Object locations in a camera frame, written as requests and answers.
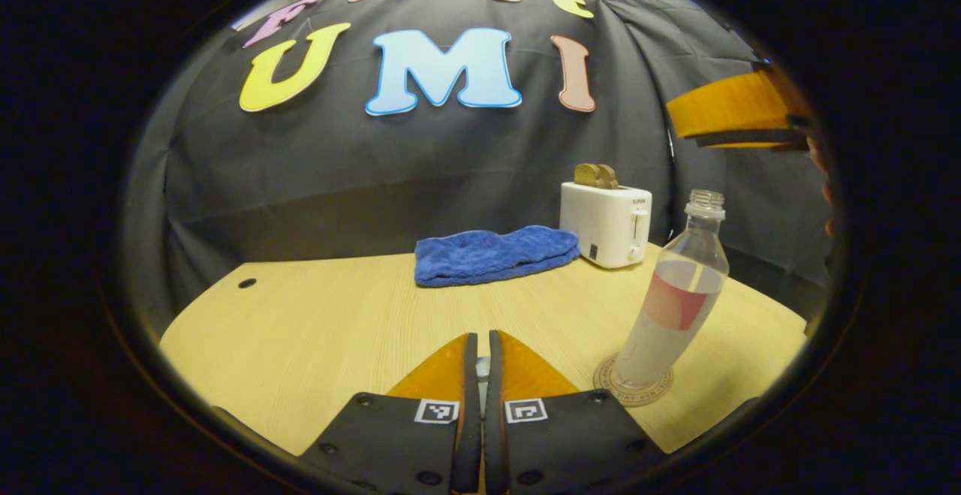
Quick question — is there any white toaster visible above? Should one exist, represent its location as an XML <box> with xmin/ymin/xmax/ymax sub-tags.
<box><xmin>559</xmin><ymin>182</ymin><xmax>653</xmax><ymax>269</ymax></box>

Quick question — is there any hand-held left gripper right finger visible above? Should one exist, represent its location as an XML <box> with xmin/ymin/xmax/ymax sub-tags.
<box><xmin>484</xmin><ymin>330</ymin><xmax>665</xmax><ymax>495</ymax></box>

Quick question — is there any round cork coaster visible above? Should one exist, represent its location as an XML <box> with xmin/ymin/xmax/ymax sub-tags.
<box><xmin>593</xmin><ymin>352</ymin><xmax>675</xmax><ymax>407</ymax></box>

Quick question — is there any blue folded towel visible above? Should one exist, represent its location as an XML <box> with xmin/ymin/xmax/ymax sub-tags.
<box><xmin>414</xmin><ymin>225</ymin><xmax>581</xmax><ymax>288</ymax></box>

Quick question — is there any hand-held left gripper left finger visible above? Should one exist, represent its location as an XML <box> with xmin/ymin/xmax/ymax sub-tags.
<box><xmin>300</xmin><ymin>332</ymin><xmax>483</xmax><ymax>495</ymax></box>

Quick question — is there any clear plastic water bottle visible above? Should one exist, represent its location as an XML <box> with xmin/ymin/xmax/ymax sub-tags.
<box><xmin>610</xmin><ymin>189</ymin><xmax>731</xmax><ymax>391</ymax></box>

